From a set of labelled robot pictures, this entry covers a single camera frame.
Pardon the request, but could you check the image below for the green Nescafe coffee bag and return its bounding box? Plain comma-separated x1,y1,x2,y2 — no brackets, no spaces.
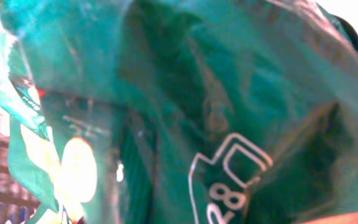
0,0,358,223

